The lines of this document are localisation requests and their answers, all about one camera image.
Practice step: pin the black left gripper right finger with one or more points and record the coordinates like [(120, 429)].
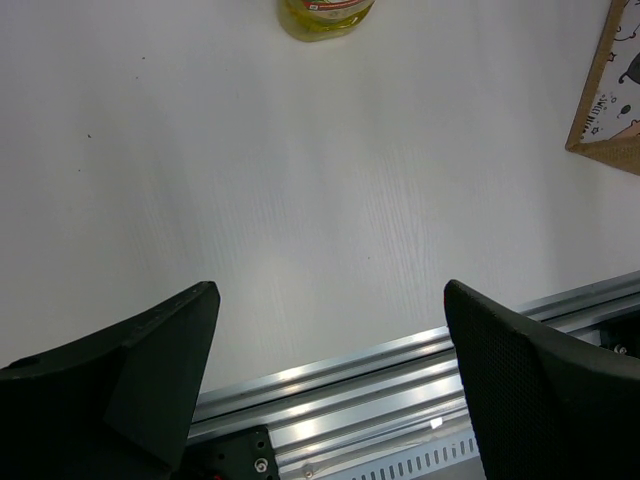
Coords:
[(544, 404)]

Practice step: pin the white slotted cable duct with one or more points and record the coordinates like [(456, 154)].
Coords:
[(418, 461)]

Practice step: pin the brown canvas tote bag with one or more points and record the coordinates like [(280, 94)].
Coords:
[(606, 125)]

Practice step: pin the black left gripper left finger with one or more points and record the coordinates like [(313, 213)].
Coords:
[(115, 404)]

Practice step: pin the yellow dish soap bottle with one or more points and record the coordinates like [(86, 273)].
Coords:
[(311, 21)]

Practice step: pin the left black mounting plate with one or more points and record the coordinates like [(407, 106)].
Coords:
[(244, 455)]

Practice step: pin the aluminium frame rail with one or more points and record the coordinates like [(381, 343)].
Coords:
[(327, 417)]

